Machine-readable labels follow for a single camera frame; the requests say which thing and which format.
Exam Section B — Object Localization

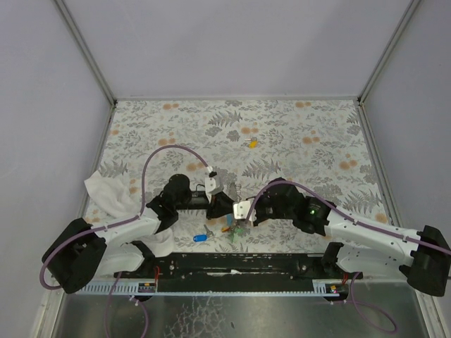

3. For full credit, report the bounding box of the grey keyring holder strap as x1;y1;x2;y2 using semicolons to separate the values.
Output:
221;182;251;242

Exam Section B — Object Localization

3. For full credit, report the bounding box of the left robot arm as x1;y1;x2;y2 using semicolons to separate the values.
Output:
39;173;234;294

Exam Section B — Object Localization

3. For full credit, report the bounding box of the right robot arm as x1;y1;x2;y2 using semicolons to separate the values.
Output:
245;178;450;297

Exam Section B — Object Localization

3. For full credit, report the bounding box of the blue tag key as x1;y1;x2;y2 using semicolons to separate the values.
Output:
193;225;214;242

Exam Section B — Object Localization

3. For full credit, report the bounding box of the yellow tag key far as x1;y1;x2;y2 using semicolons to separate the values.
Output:
245;137;258;149

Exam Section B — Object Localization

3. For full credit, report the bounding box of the floral table mat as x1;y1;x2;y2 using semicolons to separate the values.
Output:
72;99;409;254

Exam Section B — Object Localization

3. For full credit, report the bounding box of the white cloth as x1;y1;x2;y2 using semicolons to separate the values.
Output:
85;170;175;258

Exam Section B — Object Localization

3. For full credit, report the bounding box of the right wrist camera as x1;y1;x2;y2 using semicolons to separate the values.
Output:
233;199;256;222

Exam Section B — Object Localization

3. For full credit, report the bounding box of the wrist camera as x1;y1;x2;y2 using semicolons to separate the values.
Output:
204;171;223;195
233;199;256;222

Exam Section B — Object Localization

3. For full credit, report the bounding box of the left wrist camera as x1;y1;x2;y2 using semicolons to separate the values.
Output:
204;171;223;195

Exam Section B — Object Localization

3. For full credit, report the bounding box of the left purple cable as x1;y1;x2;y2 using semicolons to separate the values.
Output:
38;144;216;289

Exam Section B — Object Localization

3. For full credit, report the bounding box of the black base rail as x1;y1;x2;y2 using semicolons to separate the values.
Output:
121;253;354;294

